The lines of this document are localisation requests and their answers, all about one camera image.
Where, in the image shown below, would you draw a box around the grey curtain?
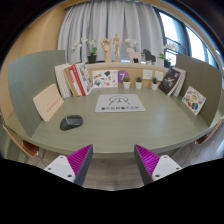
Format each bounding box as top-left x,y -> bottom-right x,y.
57,0 -> 164,64

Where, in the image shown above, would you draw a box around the pink wooden horse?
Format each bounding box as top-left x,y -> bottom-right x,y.
125,47 -> 142,64

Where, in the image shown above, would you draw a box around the black wooden horse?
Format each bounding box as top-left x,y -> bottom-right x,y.
141,48 -> 157,65

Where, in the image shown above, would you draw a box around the window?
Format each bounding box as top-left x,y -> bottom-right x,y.
154,8 -> 221,68

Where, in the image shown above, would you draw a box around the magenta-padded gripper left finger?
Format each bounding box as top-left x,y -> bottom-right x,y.
43,143 -> 94,187

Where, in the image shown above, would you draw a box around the white orchid in black pot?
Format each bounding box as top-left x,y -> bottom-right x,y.
158,41 -> 179,69
70,37 -> 98,65

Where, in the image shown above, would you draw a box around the wooden mannequin figure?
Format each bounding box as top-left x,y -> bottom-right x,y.
111,32 -> 125,63

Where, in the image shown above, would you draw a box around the white wall switch plate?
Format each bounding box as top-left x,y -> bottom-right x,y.
154,70 -> 165,82

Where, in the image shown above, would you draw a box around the white illustrated sticker card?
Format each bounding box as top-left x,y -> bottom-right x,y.
91,69 -> 119,89

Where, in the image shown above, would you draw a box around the white wall socket plate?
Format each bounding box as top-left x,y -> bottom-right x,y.
142,68 -> 154,81

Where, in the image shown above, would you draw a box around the succulent in white pot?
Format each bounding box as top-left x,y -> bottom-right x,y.
122,76 -> 132,90
151,76 -> 159,91
134,76 -> 144,90

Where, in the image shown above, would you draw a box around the colourful sticker card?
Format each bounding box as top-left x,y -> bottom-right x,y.
181,85 -> 207,116

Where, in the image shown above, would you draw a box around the black computer mouse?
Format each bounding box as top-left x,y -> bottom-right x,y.
59,114 -> 84,131

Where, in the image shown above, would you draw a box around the red and white book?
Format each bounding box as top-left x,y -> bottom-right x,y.
68,63 -> 84,97

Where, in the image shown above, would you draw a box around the white printed mouse pad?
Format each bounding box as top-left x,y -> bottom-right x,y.
94,93 -> 146,114

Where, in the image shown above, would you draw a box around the wooden chair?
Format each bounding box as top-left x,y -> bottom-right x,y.
1,123 -> 46,164
194,116 -> 224,148

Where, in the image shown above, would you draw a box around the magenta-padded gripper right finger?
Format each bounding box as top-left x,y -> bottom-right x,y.
133,143 -> 183,186

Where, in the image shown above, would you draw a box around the beige booklet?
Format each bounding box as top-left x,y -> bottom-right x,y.
32,83 -> 65,122

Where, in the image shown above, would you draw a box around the wooden hand model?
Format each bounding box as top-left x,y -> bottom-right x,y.
100,37 -> 113,63

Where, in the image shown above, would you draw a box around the purple round number sign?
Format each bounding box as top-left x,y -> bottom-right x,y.
117,69 -> 131,88

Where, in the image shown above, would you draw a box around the white orchid flowers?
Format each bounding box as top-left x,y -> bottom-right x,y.
123,37 -> 138,53

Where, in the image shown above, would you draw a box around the brown book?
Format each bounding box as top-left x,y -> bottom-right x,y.
63,66 -> 79,98

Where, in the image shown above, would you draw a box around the black cover book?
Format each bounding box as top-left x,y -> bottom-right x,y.
158,68 -> 182,96

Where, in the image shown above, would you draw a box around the white book behind black book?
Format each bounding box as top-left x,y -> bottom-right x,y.
172,67 -> 187,98

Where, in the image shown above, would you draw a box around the light wooden desk shelf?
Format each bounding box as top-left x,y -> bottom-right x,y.
84,60 -> 174,89

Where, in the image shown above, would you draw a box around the green desk divider panel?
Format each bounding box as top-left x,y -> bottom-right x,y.
175,53 -> 224,128
8,49 -> 67,138

